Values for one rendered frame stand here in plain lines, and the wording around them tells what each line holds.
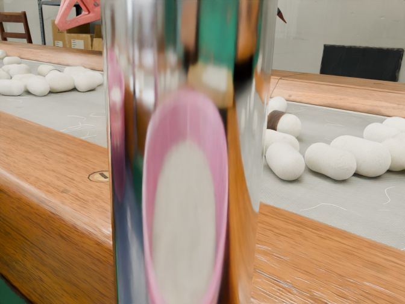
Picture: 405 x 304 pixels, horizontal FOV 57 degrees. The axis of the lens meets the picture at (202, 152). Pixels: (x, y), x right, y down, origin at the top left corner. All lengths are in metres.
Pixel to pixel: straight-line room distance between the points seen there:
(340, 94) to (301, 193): 0.26
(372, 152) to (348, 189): 0.03
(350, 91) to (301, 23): 2.11
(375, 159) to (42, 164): 0.18
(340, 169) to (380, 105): 0.22
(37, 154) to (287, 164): 0.13
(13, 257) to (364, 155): 0.19
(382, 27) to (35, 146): 2.28
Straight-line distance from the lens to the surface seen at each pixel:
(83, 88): 0.49
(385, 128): 0.30
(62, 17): 0.64
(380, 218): 0.20
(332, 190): 0.22
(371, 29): 2.41
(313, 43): 2.51
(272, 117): 0.29
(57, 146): 0.19
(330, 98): 0.45
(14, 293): 0.18
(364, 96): 0.45
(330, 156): 0.22
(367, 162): 0.23
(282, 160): 0.21
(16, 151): 0.19
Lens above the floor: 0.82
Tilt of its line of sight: 19 degrees down
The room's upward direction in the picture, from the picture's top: 2 degrees clockwise
